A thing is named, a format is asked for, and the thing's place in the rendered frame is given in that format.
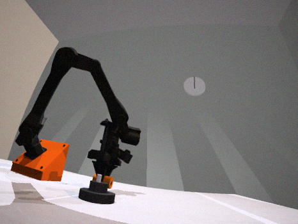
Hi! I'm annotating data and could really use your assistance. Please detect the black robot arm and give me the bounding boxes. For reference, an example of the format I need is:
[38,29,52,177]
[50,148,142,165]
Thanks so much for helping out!
[15,47,141,164]

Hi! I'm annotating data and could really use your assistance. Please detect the orange knob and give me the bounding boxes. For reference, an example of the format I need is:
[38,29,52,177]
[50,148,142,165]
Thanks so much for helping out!
[92,174,113,189]

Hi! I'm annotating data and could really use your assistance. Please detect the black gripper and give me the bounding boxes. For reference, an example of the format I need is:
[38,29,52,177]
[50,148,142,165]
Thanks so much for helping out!
[88,138,122,182]

